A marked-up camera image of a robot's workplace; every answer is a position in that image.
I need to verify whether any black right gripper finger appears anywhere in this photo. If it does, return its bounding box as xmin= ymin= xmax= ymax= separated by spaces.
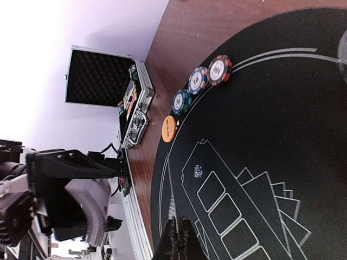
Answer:
xmin=153 ymin=217 xmax=206 ymax=260

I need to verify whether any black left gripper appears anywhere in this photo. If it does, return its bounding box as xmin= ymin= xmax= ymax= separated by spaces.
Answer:
xmin=1 ymin=140 xmax=123 ymax=246

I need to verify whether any orange round blind button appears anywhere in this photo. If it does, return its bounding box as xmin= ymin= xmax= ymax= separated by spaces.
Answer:
xmin=162 ymin=115 xmax=177 ymax=143

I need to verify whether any green poker chip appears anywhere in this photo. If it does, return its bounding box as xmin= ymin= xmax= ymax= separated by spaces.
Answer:
xmin=172 ymin=89 xmax=192 ymax=115

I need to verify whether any blue white chip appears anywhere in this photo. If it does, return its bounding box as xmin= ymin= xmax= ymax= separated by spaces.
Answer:
xmin=188 ymin=66 xmax=208 ymax=95

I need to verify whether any red chip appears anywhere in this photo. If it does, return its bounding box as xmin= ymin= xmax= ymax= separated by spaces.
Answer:
xmin=208 ymin=55 xmax=233 ymax=86

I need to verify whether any clear round dealer button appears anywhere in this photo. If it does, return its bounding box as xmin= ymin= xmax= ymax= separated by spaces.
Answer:
xmin=337 ymin=30 xmax=347 ymax=81

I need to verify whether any blue playing card deck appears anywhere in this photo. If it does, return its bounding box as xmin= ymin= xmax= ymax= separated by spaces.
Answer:
xmin=65 ymin=179 xmax=111 ymax=246

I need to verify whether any round black poker mat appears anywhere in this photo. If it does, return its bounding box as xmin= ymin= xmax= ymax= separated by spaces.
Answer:
xmin=151 ymin=8 xmax=346 ymax=259

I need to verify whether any aluminium poker case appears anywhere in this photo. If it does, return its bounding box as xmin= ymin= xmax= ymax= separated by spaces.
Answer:
xmin=65 ymin=45 xmax=155 ymax=149

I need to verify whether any aluminium front rail frame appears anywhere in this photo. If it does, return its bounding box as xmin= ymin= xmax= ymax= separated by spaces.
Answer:
xmin=121 ymin=188 xmax=153 ymax=260

